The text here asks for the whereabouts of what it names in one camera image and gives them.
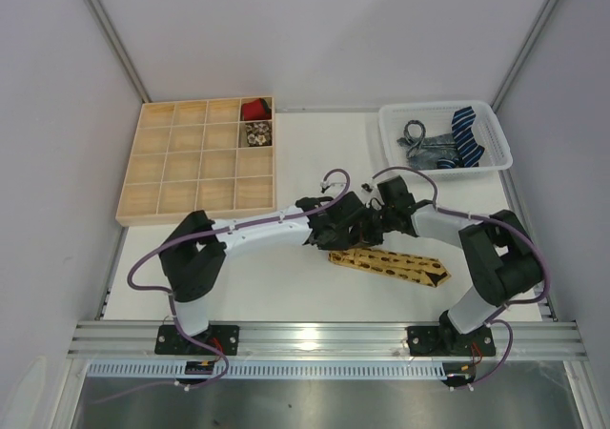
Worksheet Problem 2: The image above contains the yellow patterned tie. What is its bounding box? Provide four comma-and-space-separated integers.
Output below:
329, 248, 451, 288

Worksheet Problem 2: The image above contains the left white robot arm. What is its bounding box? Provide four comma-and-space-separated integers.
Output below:
159, 193, 368, 337

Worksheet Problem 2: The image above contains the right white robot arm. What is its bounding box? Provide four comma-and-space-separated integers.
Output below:
377, 176, 550, 354

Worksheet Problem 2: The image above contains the grey paisley tie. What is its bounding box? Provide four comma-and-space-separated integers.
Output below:
396, 120, 455, 171

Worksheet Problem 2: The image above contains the blue striped tie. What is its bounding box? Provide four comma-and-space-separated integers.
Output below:
437, 107, 485, 169

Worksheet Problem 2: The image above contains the white plastic basket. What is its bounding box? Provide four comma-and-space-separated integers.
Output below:
378, 100, 513, 176

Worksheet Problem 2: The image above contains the rolled floral tie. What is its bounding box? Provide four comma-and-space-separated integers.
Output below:
244, 121, 273, 147

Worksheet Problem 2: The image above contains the rolled red tie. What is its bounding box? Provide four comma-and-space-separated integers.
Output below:
240, 97, 273, 121

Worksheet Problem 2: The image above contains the wooden compartment tray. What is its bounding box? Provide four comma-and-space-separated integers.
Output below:
115, 96, 276, 227

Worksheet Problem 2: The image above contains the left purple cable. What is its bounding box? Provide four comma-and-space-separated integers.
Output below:
90, 168, 352, 401

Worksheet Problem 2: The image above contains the purple cable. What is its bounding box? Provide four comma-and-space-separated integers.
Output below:
90, 168, 352, 401
370, 166, 554, 392

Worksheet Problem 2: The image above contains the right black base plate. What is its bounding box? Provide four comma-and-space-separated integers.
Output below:
406, 324, 497, 358

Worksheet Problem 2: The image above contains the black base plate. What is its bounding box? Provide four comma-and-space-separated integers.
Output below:
154, 324, 239, 356
406, 324, 497, 358

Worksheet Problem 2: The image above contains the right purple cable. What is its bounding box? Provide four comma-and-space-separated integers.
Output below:
370, 166, 554, 392

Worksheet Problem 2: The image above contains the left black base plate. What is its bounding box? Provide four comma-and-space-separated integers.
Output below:
154, 324, 239, 356

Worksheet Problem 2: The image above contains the aluminium mounting rail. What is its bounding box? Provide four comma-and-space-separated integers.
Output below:
68, 320, 587, 361

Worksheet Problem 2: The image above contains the right aluminium frame post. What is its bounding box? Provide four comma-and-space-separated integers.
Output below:
491, 0, 561, 112

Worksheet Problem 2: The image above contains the aluminium frame post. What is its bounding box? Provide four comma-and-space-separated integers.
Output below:
83, 0, 151, 103
491, 0, 561, 112

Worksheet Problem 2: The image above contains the white slotted cable duct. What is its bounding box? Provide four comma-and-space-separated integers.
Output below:
88, 359, 447, 380

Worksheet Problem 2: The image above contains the left aluminium frame post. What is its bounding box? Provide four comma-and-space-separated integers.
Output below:
83, 0, 151, 103

